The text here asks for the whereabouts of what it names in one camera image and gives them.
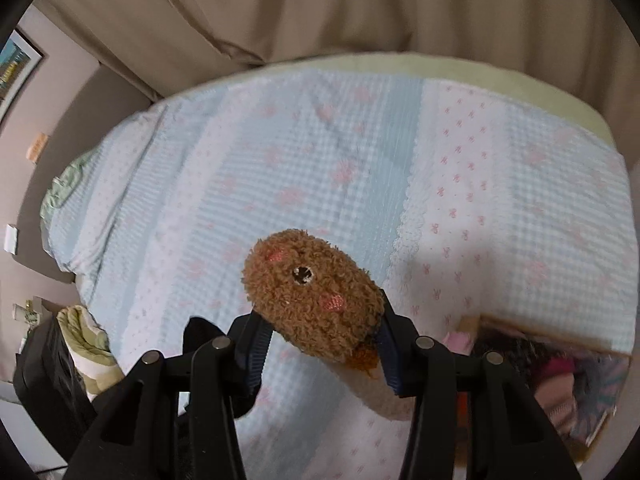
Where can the green crumpled pillow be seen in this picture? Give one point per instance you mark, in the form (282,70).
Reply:
(62,185)

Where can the beige curtain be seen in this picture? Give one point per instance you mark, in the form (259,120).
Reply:
(400,5)
(150,25)

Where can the magenta cloth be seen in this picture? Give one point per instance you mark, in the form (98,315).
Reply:
(555,372)

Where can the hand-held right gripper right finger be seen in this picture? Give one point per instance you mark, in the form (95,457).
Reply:
(390,360)

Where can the white wall switch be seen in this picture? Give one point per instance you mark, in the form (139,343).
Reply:
(11,240)

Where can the taupe padded headboard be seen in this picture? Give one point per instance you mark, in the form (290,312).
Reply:
(100,105)

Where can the black bag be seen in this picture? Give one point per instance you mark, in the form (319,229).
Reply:
(45,385)

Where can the brown plush toy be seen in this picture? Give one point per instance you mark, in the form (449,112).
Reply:
(310,300)

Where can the pale green bed sheet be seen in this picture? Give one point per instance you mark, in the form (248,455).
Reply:
(500,75)

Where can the floral cardboard box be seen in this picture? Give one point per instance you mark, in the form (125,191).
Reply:
(550,332)

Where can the yellow striped cloth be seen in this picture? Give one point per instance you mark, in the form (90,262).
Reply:
(90,350)

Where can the small white items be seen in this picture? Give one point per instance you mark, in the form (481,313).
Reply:
(27,310)

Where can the framed wall picture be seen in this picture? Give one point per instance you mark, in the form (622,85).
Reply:
(15,75)

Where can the small orange object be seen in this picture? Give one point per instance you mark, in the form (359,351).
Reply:
(37,146)

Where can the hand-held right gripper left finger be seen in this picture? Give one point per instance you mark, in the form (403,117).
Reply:
(255,355)

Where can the dark patterned cloth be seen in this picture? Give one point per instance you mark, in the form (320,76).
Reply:
(515,355)

